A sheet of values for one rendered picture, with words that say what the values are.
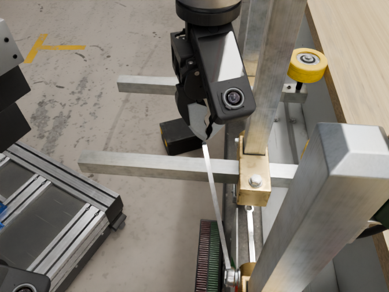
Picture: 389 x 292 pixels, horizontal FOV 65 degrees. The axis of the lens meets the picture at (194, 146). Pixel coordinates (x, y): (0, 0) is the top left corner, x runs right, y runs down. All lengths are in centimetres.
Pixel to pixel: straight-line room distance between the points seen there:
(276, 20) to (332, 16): 52
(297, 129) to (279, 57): 55
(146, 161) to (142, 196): 97
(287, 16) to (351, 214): 25
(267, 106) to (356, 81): 26
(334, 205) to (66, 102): 196
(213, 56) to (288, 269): 22
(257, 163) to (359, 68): 31
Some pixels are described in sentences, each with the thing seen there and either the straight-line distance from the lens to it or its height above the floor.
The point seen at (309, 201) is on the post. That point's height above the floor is 112.
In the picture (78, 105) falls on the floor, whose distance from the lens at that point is 203.
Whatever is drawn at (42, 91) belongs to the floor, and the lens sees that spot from 223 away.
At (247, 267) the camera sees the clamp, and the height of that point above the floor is 86.
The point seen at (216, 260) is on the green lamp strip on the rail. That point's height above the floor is 70.
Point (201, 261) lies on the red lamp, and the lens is 60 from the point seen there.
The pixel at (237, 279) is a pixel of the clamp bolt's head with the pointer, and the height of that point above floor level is 85.
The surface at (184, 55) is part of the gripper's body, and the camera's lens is 38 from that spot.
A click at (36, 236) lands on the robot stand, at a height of 21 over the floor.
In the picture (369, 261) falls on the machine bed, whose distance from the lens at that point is 61.
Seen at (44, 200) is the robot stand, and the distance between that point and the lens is 136.
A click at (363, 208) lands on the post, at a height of 112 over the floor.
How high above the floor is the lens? 127
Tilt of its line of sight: 50 degrees down
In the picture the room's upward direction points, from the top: straight up
